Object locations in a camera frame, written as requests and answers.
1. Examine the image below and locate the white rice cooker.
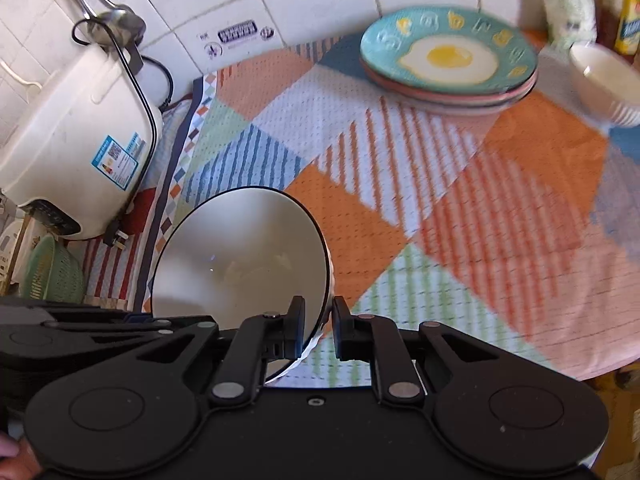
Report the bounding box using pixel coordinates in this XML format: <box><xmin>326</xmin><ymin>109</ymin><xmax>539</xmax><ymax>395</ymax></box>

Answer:
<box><xmin>1</xmin><ymin>44</ymin><xmax>162</xmax><ymax>240</ymax></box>

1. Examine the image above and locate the white wall label sticker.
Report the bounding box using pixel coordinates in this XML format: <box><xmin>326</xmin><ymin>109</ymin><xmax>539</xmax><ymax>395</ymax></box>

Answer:
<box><xmin>198</xmin><ymin>20</ymin><xmax>276</xmax><ymax>60</ymax></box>

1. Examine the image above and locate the teal fried egg plate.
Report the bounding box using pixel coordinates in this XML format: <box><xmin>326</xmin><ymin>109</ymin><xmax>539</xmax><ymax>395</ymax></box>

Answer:
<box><xmin>360</xmin><ymin>6</ymin><xmax>538</xmax><ymax>96</ymax></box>

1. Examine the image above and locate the green plastic colander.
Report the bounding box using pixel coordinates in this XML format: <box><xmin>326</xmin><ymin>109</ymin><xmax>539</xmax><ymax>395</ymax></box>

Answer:
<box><xmin>18</xmin><ymin>234</ymin><xmax>85</xmax><ymax>304</ymax></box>

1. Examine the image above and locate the rice cooker black cord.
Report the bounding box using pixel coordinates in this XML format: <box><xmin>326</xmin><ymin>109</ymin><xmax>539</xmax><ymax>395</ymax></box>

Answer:
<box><xmin>71</xmin><ymin>18</ymin><xmax>176</xmax><ymax>248</ymax></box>

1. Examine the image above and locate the white plate with sun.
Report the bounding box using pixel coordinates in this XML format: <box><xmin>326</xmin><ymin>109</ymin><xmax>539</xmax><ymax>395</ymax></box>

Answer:
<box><xmin>375</xmin><ymin>78</ymin><xmax>537</xmax><ymax>116</ymax></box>

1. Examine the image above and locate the person's hand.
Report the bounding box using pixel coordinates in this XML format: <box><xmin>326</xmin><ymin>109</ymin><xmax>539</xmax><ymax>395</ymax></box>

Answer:
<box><xmin>0</xmin><ymin>434</ymin><xmax>42</xmax><ymax>480</ymax></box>

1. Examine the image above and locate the white salt bag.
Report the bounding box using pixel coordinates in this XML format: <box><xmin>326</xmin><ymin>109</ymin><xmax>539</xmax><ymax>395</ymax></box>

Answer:
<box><xmin>544</xmin><ymin>0</ymin><xmax>597</xmax><ymax>51</ymax></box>

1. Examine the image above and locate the patchwork tablecloth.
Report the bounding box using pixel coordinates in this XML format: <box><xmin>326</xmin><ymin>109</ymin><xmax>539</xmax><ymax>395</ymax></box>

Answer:
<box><xmin>77</xmin><ymin>36</ymin><xmax>639</xmax><ymax>379</ymax></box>

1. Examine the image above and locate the cooking wine bottle yellow label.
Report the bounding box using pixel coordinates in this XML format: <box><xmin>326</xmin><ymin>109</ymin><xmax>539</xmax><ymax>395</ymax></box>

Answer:
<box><xmin>598</xmin><ymin>0</ymin><xmax>639</xmax><ymax>58</ymax></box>

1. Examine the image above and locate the white bunny carrot plate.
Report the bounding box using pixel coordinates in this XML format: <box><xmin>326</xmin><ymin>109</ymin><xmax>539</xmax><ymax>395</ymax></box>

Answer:
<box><xmin>360</xmin><ymin>60</ymin><xmax>538</xmax><ymax>102</ymax></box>

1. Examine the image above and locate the hanging metal ladle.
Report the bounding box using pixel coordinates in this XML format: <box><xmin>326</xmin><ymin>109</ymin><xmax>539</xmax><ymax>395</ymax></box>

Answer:
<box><xmin>75</xmin><ymin>0</ymin><xmax>146</xmax><ymax>48</ymax></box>

